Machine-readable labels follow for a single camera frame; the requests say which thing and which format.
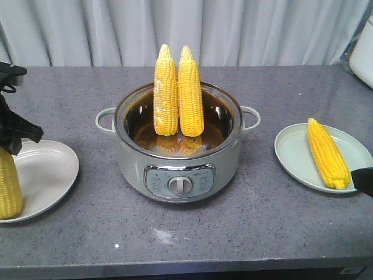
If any white rice cooker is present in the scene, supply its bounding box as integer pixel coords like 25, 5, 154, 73
349, 16, 373, 88

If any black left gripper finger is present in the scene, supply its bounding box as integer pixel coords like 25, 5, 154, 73
1, 96, 44, 155

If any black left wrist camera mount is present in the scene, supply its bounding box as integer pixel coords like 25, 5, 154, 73
0, 62, 27, 93

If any yellow corn cob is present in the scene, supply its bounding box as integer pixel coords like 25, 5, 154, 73
178, 45, 204, 137

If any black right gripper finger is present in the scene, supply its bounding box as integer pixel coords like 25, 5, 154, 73
351, 167, 373, 198

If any pale corn cob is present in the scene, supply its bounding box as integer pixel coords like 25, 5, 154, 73
153, 44, 178, 136

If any white round plate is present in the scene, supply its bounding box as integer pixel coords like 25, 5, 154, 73
1, 140, 79, 223

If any grey-green electric cooking pot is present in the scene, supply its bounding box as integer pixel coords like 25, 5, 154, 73
96, 82, 261, 204

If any grey pleated curtain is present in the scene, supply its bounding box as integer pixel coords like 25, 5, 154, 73
1, 1, 372, 67

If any pale green round plate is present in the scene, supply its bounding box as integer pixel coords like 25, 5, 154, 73
275, 123, 372, 194

